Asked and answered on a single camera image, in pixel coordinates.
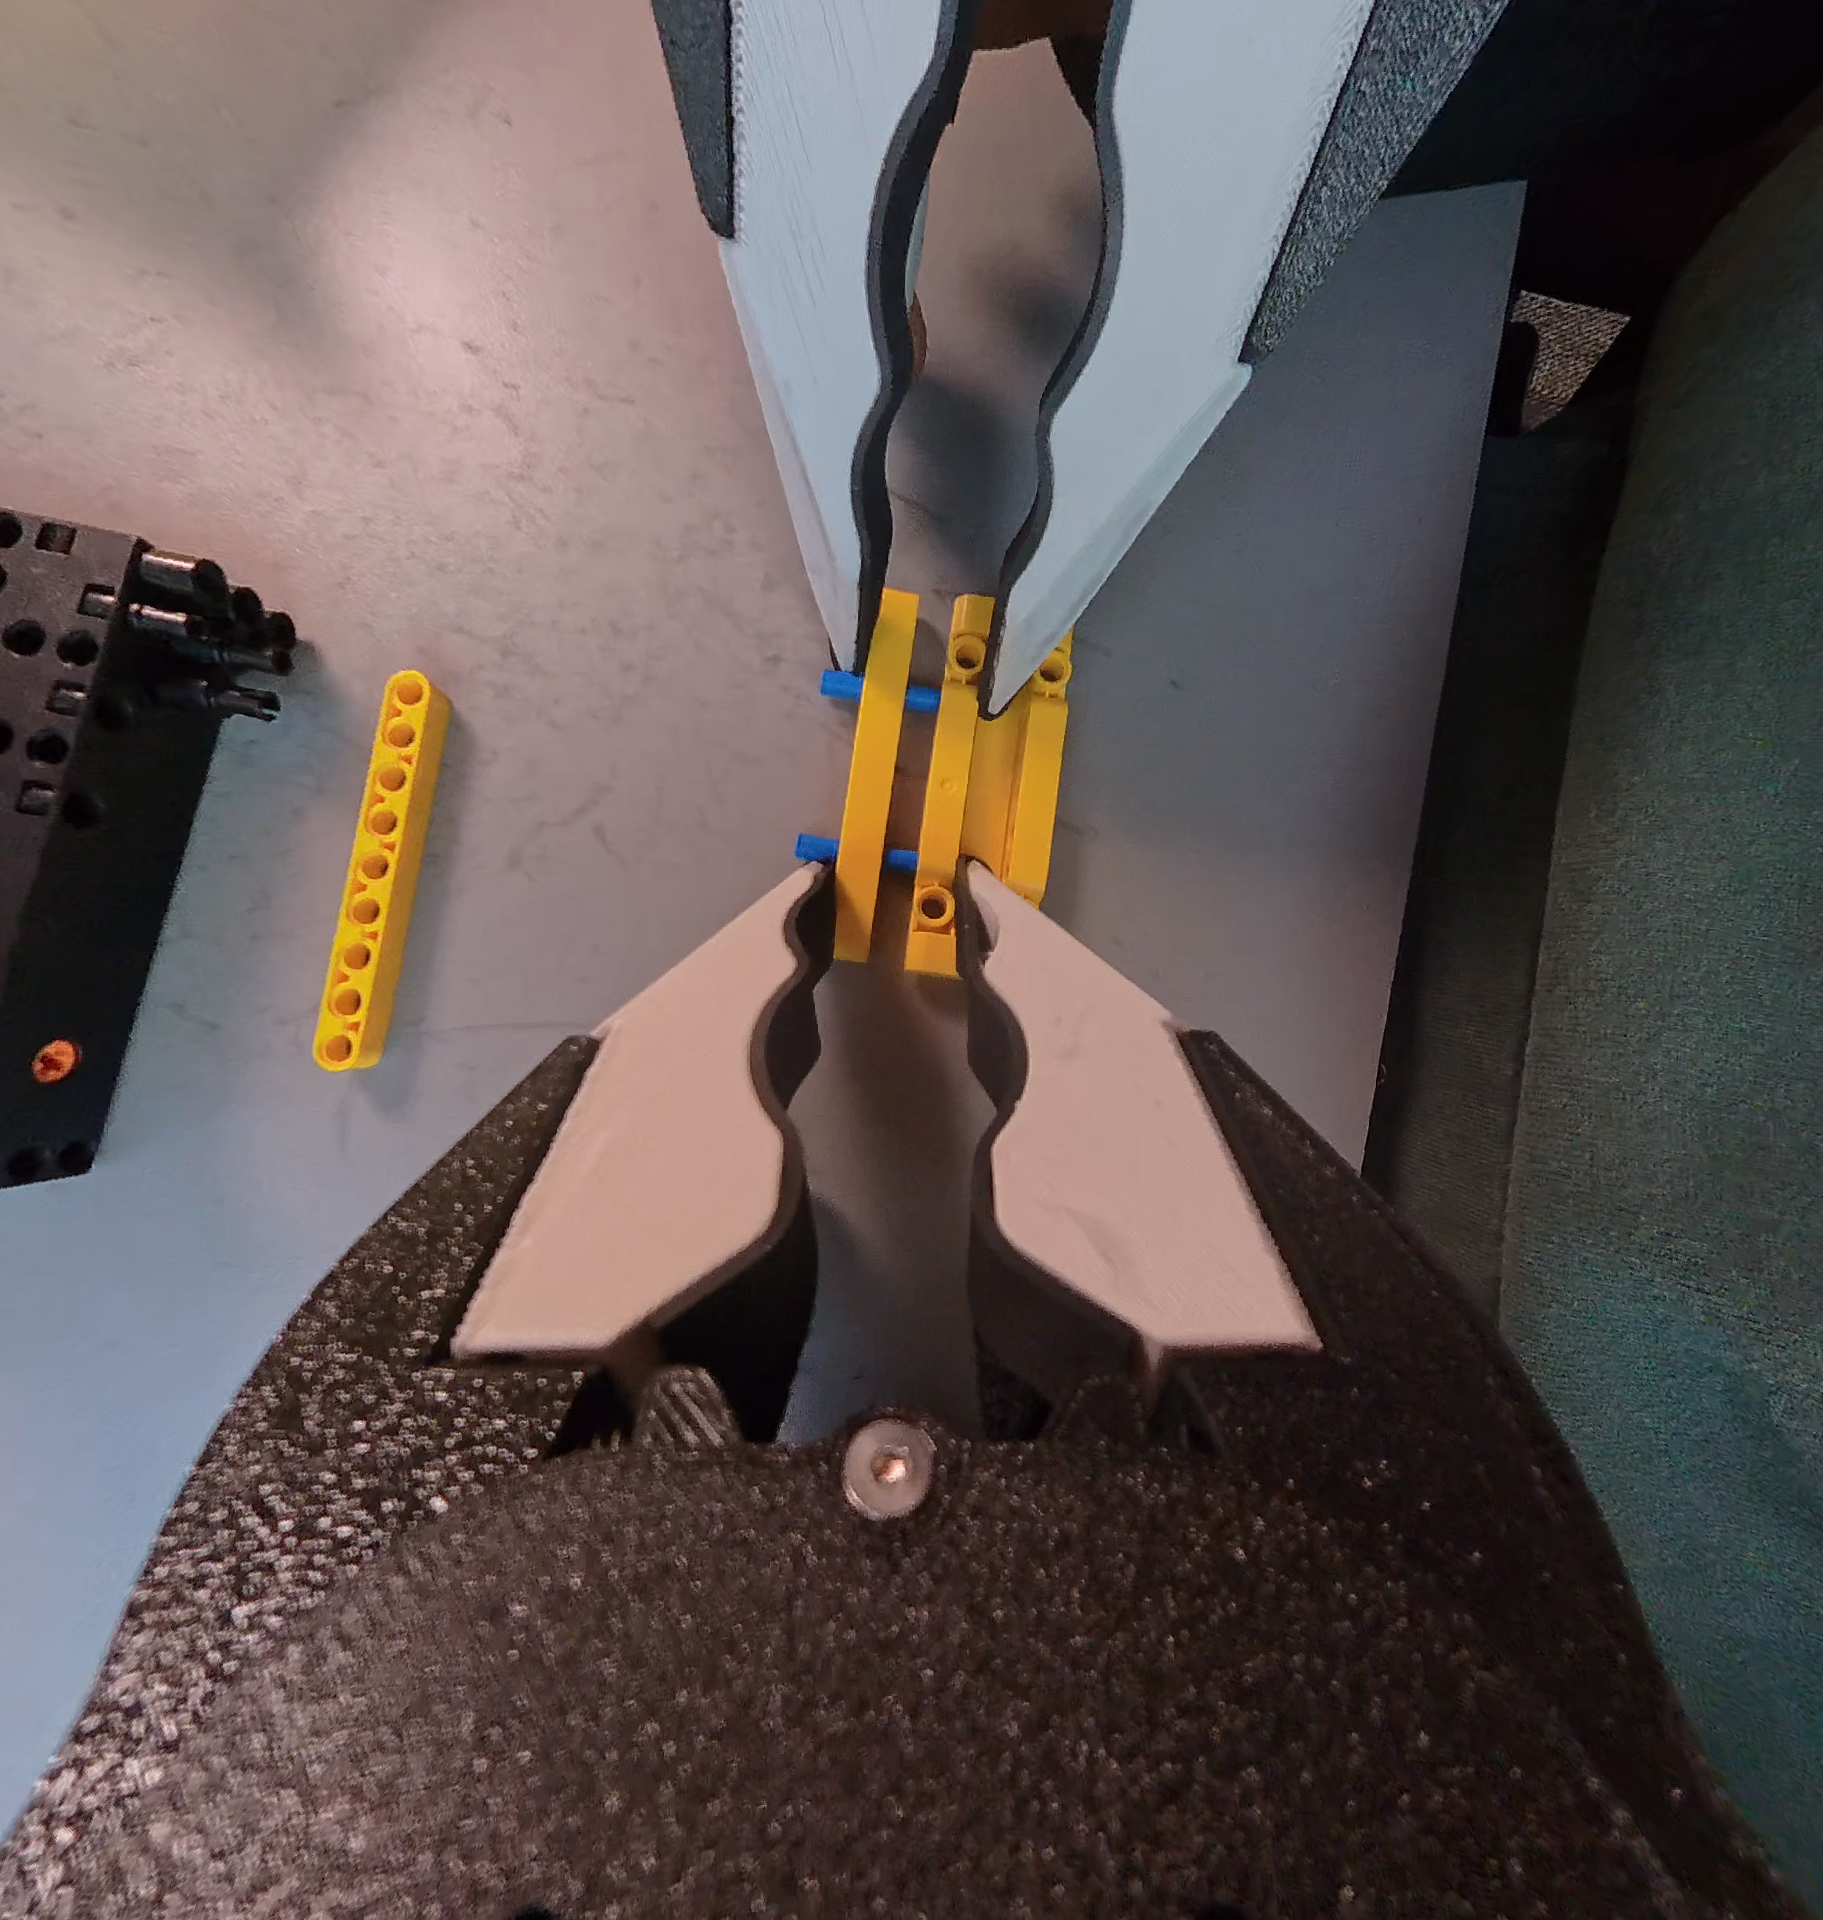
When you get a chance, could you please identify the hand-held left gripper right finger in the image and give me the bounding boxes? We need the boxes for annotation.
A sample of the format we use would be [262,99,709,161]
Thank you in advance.
[960,861,1326,1444]

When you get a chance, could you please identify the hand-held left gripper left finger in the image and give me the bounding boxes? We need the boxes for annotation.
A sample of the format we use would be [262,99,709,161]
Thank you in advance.
[447,861,837,1444]

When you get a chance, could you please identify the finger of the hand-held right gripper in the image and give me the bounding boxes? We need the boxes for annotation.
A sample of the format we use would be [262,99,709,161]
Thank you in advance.
[719,0,978,679]
[983,0,1382,718]

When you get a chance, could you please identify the long yellow lego beam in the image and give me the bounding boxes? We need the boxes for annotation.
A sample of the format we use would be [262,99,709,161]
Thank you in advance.
[312,671,452,1071]

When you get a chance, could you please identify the yellow lego panel piece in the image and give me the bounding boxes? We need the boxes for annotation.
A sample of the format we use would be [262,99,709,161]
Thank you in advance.
[907,592,1076,985]

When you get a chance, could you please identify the yellow lego beam with pins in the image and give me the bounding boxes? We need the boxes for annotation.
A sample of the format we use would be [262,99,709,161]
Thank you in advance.
[795,587,942,965]

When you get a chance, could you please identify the black lego base block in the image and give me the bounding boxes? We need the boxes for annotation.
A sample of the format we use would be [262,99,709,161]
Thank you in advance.
[0,499,298,1209]

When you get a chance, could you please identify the person's black pants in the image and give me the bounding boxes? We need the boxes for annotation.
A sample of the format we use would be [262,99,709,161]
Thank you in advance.
[1376,0,1823,302]

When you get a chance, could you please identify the grey fabric chair seat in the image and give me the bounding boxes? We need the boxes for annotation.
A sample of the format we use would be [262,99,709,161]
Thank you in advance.
[1505,290,1632,437]

